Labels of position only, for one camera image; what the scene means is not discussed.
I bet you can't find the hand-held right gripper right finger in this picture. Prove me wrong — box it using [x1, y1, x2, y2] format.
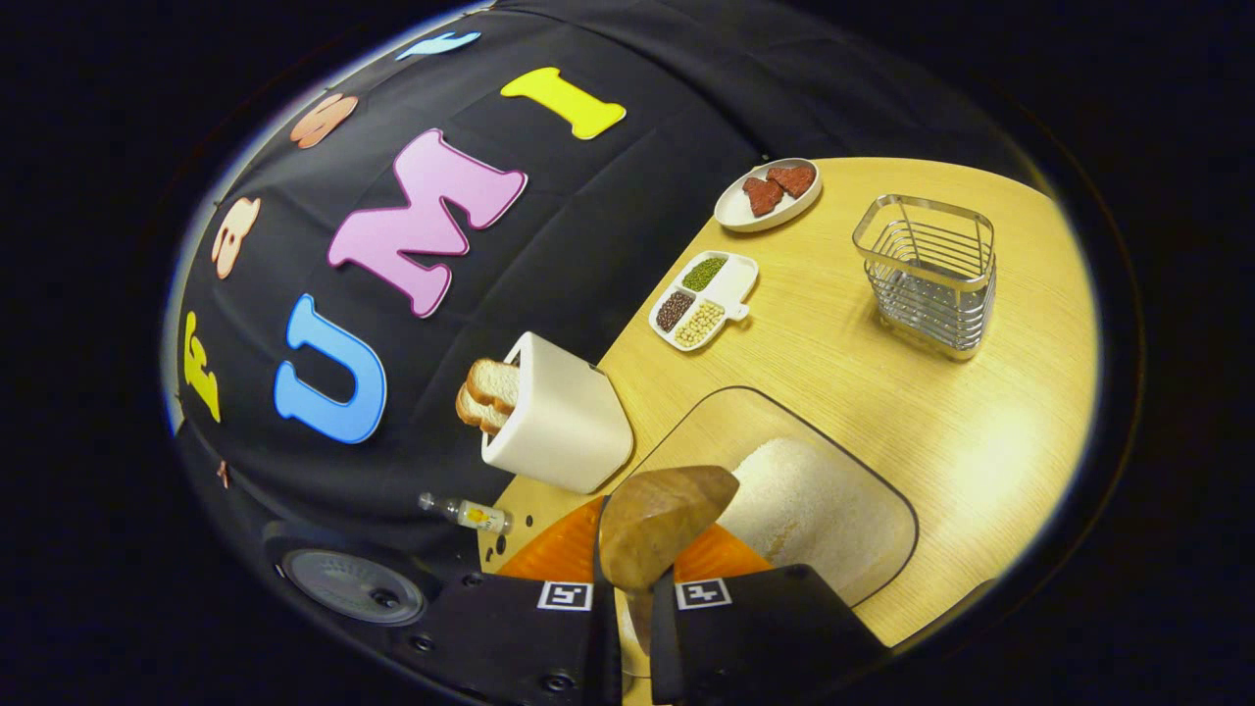
[647, 525, 893, 705]

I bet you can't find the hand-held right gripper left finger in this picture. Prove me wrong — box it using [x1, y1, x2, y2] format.
[397, 495, 624, 706]

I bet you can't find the wooden spoon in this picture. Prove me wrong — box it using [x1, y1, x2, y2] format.
[597, 465, 742, 678]

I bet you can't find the silver black rice cooker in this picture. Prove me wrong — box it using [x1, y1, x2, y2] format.
[259, 520, 438, 634]

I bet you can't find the metal wire chopstick holder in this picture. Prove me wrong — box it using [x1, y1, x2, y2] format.
[851, 192, 998, 363]

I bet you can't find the clear plastic rice container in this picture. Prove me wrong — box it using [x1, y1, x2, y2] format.
[602, 384, 921, 610]

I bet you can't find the small glass bottle yellow label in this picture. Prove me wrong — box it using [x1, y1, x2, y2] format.
[418, 491, 514, 537]

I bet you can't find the white toaster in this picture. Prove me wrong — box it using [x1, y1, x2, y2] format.
[479, 330, 636, 495]

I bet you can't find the bread slice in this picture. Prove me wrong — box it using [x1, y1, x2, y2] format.
[465, 357, 522, 414]
[454, 383, 512, 438]

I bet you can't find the pile of yellow soybeans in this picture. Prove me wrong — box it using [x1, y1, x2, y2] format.
[674, 301, 727, 348]

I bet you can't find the pile of brown beans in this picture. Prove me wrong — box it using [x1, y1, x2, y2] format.
[654, 289, 697, 333]

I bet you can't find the white divided dish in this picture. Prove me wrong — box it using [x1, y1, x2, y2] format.
[647, 250, 761, 353]

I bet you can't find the pile of green beans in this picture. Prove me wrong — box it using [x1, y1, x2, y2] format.
[681, 256, 729, 293]

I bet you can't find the black backdrop cloth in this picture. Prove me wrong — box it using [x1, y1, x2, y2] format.
[162, 0, 1030, 589]

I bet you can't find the white round plate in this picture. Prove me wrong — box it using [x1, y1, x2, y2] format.
[713, 157, 824, 234]

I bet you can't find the red meat piece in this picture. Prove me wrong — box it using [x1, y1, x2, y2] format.
[740, 175, 786, 219]
[766, 163, 818, 199]

